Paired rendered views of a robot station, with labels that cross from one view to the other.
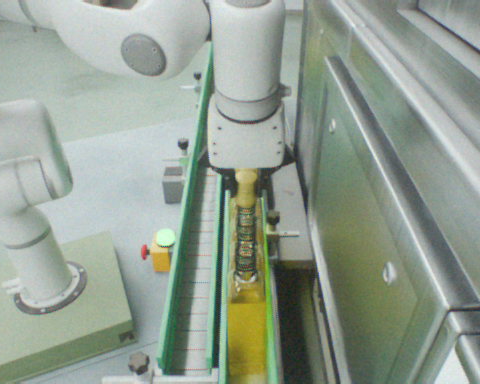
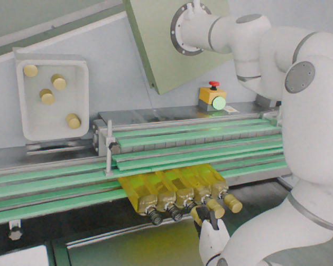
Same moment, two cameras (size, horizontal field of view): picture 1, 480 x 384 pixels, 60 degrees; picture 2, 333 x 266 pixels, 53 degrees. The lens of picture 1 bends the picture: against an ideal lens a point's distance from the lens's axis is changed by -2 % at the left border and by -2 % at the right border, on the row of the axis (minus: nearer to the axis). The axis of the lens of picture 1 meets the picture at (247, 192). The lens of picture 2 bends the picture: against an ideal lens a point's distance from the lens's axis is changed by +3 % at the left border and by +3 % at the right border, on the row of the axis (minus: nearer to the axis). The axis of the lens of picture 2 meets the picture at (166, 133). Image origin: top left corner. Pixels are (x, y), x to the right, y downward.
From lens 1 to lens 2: 57 cm
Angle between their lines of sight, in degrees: 34
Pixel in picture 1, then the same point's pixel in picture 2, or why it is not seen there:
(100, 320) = (160, 75)
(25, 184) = (244, 65)
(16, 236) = (214, 40)
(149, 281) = (193, 85)
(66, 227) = (254, 7)
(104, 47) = (232, 255)
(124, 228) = not seen: hidden behind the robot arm
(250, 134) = (206, 257)
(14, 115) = not seen: hidden behind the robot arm
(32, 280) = (191, 31)
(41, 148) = (261, 91)
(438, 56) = not seen: outside the picture
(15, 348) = (146, 22)
